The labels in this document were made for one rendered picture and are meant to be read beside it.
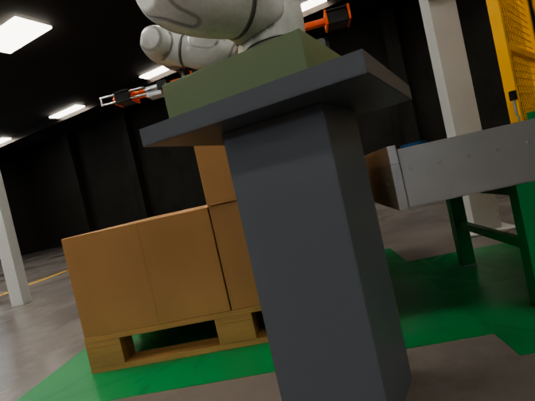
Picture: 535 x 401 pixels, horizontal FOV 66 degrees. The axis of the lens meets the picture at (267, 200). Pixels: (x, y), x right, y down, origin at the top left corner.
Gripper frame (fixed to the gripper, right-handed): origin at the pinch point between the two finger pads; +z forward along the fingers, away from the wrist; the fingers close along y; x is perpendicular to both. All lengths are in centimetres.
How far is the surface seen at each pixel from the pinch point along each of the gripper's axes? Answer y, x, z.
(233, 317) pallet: 96, -2, -12
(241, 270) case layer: 79, 5, -11
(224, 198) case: 51, 5, -12
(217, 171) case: 41.0, 4.4, -12.1
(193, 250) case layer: 68, -11, -12
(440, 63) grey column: -1, 128, 106
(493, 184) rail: 64, 93, -25
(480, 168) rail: 59, 90, -25
